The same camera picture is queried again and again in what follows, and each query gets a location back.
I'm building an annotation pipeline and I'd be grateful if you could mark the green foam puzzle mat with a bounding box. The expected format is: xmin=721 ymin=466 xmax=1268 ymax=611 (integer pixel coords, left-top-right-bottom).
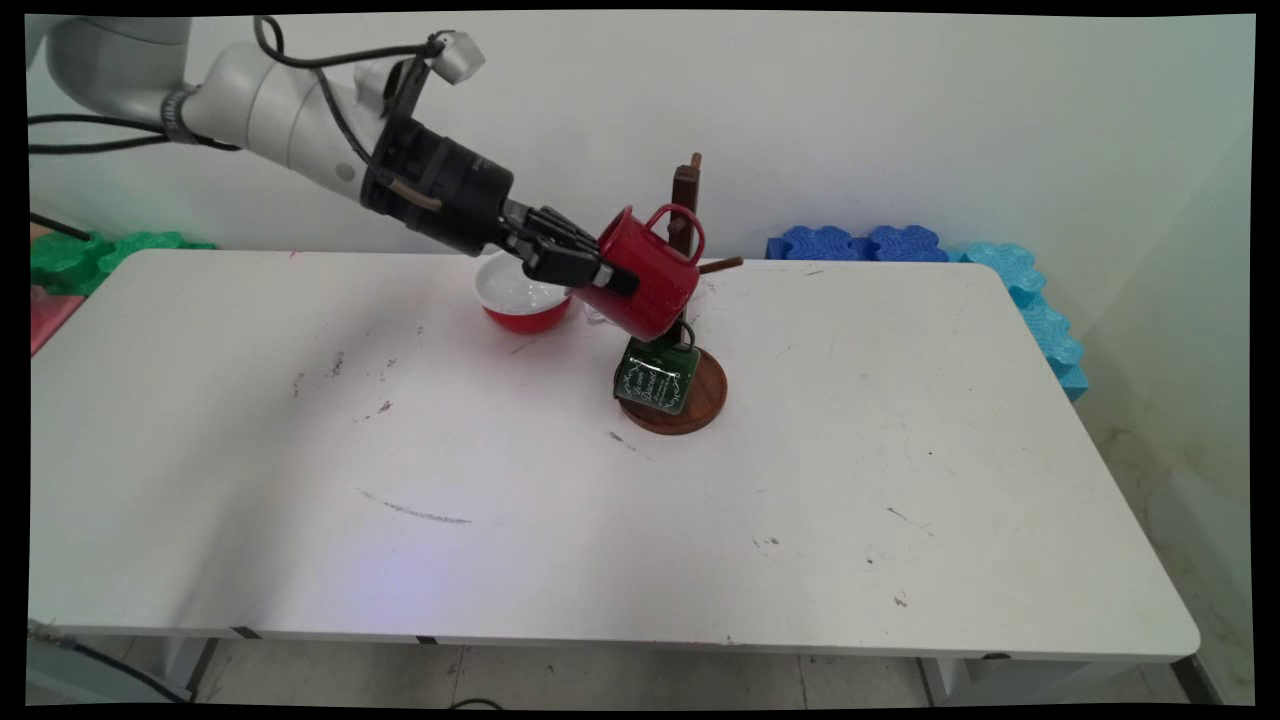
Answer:
xmin=98 ymin=231 xmax=218 ymax=277
xmin=30 ymin=231 xmax=116 ymax=298

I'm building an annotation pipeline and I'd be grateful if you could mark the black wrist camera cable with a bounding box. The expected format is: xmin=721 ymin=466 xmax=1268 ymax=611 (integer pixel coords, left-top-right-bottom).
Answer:
xmin=253 ymin=15 xmax=448 ymax=173

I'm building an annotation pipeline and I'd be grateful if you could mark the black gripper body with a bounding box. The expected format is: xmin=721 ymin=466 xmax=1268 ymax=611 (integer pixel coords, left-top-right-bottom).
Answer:
xmin=360 ymin=114 xmax=517 ymax=258

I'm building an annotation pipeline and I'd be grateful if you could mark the dark wooden mug tree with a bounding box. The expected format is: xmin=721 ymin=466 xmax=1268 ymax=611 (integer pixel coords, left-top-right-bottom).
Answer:
xmin=617 ymin=152 xmax=746 ymax=437

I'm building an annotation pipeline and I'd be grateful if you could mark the red enamel mug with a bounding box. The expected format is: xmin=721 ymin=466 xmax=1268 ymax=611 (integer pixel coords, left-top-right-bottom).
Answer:
xmin=574 ymin=203 xmax=706 ymax=343

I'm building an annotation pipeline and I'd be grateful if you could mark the green printed mug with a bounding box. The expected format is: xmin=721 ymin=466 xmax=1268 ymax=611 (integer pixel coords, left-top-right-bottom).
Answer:
xmin=612 ymin=334 xmax=702 ymax=417

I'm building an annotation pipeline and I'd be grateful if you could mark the red bowl white inside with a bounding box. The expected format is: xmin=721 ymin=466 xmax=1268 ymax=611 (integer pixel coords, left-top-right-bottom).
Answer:
xmin=473 ymin=250 xmax=575 ymax=336

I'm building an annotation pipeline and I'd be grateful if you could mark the red foam puzzle mat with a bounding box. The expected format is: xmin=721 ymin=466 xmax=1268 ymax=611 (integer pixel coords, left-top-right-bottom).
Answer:
xmin=30 ymin=284 xmax=88 ymax=357

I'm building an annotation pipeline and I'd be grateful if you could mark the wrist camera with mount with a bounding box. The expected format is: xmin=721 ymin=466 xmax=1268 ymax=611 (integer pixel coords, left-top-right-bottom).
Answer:
xmin=382 ymin=29 xmax=489 ymax=119

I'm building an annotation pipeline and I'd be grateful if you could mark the blue foam puzzle mat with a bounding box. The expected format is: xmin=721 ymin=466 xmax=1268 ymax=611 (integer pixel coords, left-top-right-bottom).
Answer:
xmin=765 ymin=224 xmax=873 ymax=263
xmin=864 ymin=224 xmax=952 ymax=264

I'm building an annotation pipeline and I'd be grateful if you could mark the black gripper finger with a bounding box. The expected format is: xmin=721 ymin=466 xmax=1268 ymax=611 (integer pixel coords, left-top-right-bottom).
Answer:
xmin=503 ymin=204 xmax=602 ymax=253
xmin=519 ymin=240 xmax=642 ymax=298

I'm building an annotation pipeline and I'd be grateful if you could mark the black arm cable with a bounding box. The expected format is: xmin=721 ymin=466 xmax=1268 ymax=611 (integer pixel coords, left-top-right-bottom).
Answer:
xmin=28 ymin=112 xmax=243 ymax=157

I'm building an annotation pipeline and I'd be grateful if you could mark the cyan foam puzzle mat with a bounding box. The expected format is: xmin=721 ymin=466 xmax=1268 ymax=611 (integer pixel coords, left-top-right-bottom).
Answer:
xmin=962 ymin=240 xmax=1047 ymax=306
xmin=1018 ymin=298 xmax=1090 ymax=403

